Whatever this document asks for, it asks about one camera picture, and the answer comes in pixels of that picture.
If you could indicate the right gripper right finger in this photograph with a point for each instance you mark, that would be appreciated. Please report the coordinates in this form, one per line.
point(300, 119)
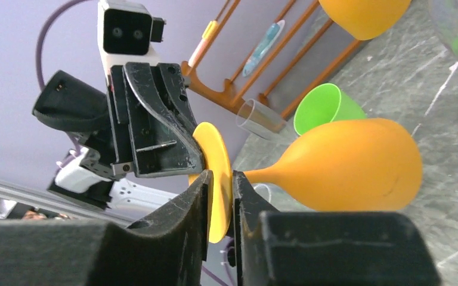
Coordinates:
point(325, 248)

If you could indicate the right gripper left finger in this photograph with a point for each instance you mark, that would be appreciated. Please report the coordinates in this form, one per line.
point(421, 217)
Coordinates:
point(166, 247)

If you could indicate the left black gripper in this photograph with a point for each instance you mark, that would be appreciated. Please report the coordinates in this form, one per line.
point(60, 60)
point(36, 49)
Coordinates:
point(134, 126)

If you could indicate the orange goblet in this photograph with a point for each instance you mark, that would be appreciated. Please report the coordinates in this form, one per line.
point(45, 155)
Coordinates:
point(350, 165)
point(365, 19)

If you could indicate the green plastic goblet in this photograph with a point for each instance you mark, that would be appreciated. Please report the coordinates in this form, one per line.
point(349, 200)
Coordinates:
point(324, 104)

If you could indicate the clear wine glass front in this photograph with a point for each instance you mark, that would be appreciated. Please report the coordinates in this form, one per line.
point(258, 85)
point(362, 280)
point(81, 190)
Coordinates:
point(273, 194)

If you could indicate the orange wooden shelf rack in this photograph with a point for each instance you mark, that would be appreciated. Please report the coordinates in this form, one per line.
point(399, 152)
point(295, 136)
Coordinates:
point(231, 98)

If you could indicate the clear wine glass left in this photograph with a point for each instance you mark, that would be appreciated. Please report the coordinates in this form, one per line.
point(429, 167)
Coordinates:
point(265, 123)

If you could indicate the yellow pink highlighter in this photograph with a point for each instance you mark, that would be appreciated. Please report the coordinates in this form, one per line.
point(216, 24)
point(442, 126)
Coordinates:
point(202, 46)

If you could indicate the light blue tube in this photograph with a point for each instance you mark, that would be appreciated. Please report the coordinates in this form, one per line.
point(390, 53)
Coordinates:
point(262, 48)

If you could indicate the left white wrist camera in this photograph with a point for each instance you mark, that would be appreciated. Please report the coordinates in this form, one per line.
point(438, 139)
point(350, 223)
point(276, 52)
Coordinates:
point(125, 33)

